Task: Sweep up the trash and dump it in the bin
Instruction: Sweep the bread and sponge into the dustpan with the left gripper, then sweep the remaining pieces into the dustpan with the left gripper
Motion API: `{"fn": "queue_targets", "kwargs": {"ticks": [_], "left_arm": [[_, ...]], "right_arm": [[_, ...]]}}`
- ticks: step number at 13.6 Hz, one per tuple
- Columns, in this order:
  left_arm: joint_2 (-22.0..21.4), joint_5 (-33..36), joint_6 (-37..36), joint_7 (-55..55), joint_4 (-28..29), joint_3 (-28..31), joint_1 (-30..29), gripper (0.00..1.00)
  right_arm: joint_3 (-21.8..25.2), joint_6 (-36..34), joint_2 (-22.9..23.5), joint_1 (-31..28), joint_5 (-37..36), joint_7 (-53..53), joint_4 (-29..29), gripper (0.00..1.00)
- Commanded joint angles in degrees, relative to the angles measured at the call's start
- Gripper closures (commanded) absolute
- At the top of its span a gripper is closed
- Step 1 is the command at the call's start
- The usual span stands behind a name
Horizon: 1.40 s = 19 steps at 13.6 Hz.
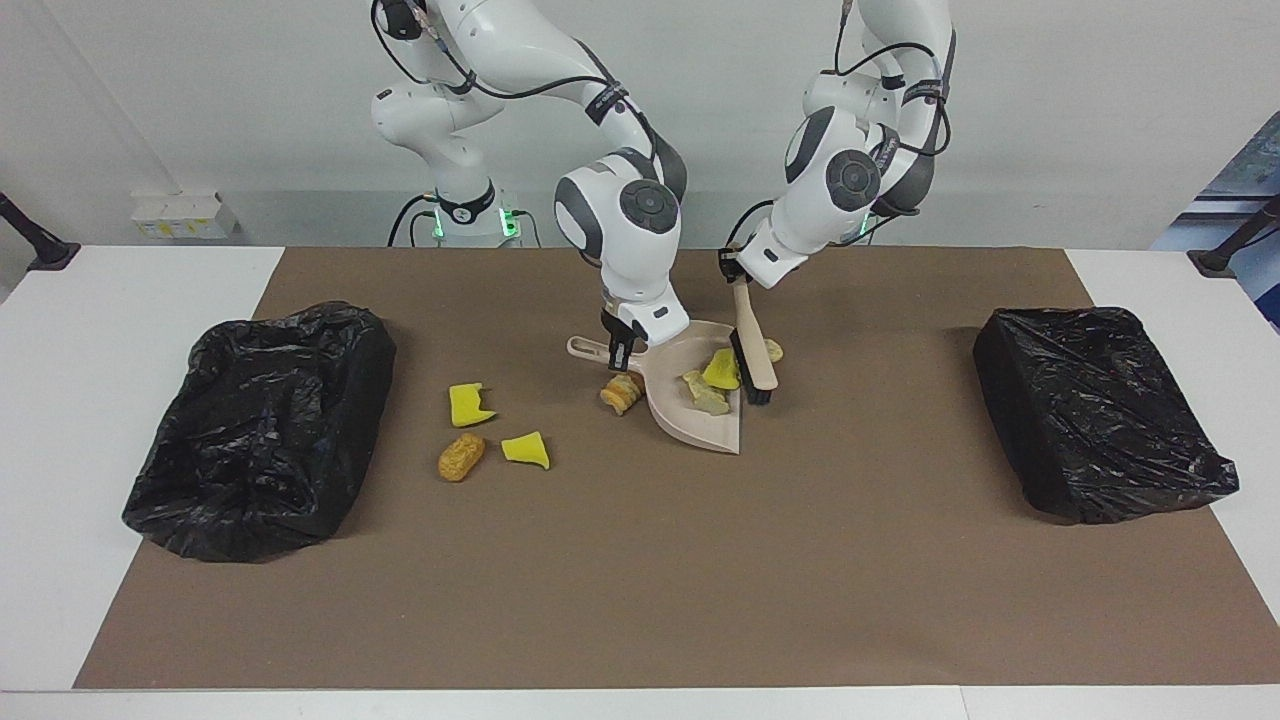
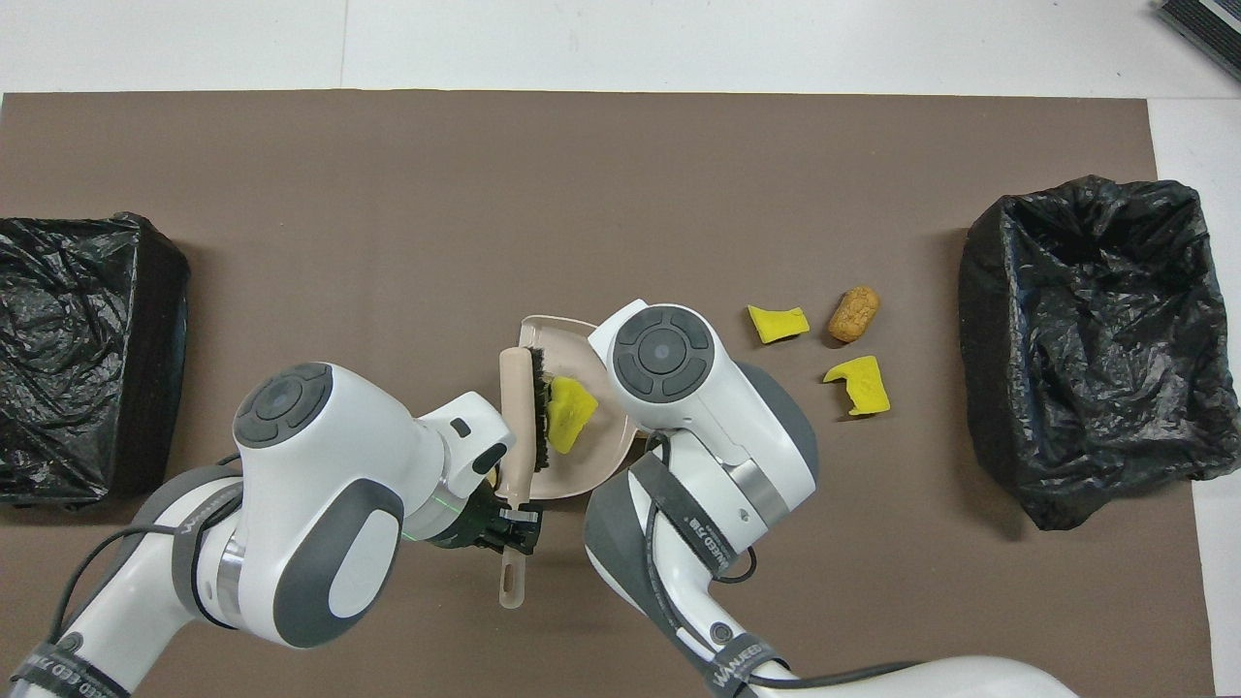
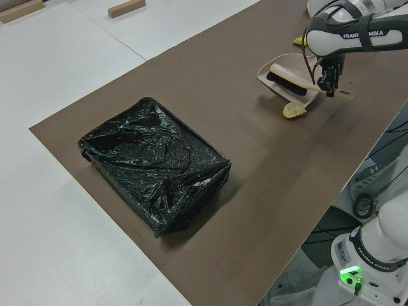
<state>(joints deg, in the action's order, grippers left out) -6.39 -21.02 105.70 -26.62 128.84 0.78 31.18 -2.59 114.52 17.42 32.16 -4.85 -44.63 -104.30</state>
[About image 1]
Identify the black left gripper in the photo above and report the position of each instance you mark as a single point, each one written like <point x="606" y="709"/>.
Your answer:
<point x="735" y="266"/>

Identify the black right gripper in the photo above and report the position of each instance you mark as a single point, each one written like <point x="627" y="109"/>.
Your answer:
<point x="618" y="328"/>

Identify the striped croissant toy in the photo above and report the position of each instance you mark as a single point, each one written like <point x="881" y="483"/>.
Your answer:
<point x="622" y="395"/>

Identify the beige brush with black bristles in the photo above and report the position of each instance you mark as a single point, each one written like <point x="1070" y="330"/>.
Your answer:
<point x="755" y="350"/>

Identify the small orange tan bread toy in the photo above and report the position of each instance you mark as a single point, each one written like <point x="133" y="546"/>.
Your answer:
<point x="774" y="351"/>

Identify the pale bread toy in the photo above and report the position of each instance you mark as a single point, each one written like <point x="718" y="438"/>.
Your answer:
<point x="705" y="395"/>

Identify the beige plastic dustpan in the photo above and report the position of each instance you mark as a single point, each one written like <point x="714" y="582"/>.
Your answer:
<point x="690" y="425"/>

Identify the yellow and green sponge piece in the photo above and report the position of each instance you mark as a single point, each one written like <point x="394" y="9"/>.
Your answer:
<point x="722" y="370"/>

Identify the brown nugget toy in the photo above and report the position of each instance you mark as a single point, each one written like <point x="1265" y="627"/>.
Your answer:
<point x="460" y="458"/>

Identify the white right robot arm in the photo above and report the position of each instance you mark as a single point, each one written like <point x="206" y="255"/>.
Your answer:
<point x="610" y="230"/>

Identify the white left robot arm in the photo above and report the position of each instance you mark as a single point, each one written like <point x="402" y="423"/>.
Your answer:
<point x="840" y="190"/>

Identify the open black bag lined bin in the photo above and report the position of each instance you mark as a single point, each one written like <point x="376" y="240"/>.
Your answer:
<point x="260" y="440"/>

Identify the taut black bag lined bin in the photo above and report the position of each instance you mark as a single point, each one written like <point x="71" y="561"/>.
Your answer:
<point x="1100" y="410"/>

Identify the brown table mat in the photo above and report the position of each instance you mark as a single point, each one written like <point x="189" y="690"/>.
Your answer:
<point x="600" y="620"/>

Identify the black stand foot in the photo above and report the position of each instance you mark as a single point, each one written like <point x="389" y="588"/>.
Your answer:
<point x="1215" y="262"/>
<point x="45" y="252"/>

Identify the blue grey background panel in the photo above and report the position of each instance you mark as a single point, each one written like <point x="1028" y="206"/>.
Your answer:
<point x="1250" y="170"/>

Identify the white box by wall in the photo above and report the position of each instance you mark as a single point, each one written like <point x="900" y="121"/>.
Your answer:
<point x="185" y="215"/>

